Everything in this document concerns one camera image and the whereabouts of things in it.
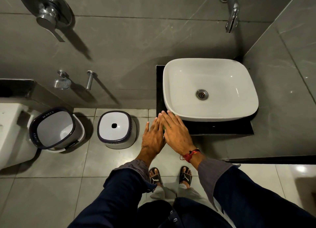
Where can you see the chrome wall spout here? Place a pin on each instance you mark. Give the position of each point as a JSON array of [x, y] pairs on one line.
[[89, 80]]

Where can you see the person's right little finger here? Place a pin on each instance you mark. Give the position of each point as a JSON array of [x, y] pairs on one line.
[[184, 127]]

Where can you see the chrome shower mixer valve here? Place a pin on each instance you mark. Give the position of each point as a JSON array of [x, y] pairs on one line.
[[47, 11]]

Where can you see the person's left little finger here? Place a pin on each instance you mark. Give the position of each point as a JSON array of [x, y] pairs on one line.
[[147, 127]]

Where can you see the black left slipper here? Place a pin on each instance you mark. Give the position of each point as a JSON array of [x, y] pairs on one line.
[[155, 179]]

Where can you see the person's left middle finger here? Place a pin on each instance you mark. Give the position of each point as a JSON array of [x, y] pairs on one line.
[[157, 123]]

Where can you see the white stool with dark rim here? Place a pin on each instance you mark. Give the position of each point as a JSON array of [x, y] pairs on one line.
[[114, 127]]

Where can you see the navy blue shirt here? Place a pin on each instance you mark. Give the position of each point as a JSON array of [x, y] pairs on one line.
[[187, 214]]

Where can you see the black right slipper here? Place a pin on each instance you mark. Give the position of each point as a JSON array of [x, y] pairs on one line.
[[185, 178]]

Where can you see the person's right hand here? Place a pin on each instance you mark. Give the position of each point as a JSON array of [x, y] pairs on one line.
[[177, 136]]

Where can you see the chrome wall basin tap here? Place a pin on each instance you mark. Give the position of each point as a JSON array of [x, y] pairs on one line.
[[232, 10]]

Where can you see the person's right forearm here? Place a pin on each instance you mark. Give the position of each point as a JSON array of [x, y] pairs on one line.
[[246, 198]]

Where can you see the chrome basin drain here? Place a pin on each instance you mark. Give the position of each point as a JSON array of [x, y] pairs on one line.
[[202, 94]]

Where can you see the person's left hand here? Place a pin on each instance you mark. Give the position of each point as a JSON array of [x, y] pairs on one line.
[[151, 140]]

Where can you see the white ceramic wash basin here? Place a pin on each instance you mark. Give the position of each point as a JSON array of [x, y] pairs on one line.
[[214, 74]]

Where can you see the person's left forearm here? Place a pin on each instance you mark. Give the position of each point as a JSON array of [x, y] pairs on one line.
[[118, 193]]

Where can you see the black slipper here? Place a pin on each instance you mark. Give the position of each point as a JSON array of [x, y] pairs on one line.
[[185, 178], [155, 179]]

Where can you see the person's right middle finger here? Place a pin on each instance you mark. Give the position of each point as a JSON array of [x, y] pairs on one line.
[[172, 118]]

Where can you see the white ceramic toilet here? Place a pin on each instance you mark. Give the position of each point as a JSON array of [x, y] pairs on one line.
[[12, 134]]

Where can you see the chrome bib tap with knob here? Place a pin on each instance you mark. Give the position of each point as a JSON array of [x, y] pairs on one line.
[[62, 82]]

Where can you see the white bucket with dark rim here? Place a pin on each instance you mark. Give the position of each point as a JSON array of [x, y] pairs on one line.
[[55, 129]]

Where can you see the red thread wristband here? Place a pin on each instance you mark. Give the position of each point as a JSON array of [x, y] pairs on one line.
[[190, 155]]

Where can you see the black stone basin counter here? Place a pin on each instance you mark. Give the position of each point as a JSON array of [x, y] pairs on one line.
[[222, 127]]

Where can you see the light grey trousers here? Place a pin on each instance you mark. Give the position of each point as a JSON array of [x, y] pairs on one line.
[[182, 193]]

